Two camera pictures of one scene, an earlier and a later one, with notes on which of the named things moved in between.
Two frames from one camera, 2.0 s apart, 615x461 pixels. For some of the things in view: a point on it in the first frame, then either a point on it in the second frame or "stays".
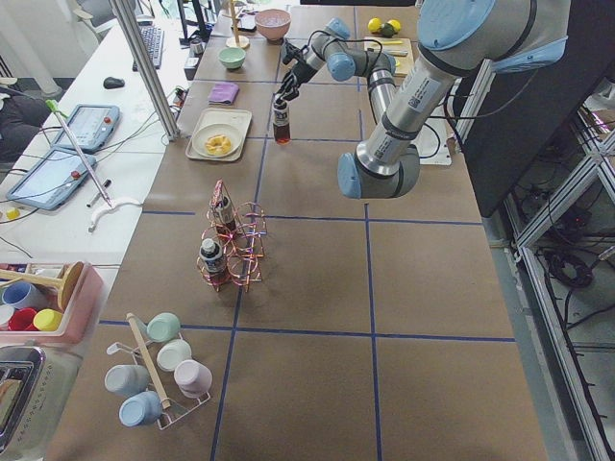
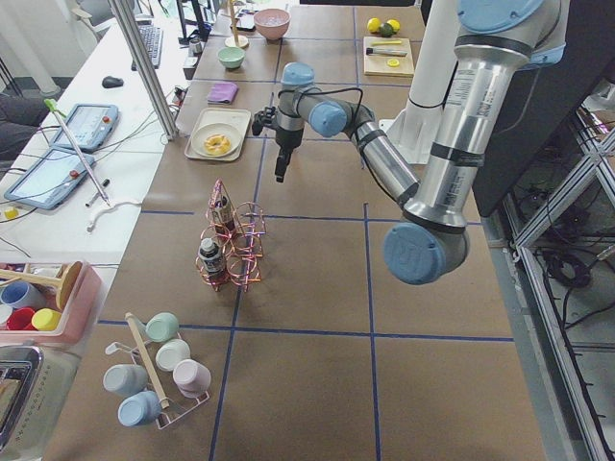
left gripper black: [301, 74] → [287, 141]
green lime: [387, 30] stays
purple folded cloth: [223, 93] stays
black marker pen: [103, 187] stays
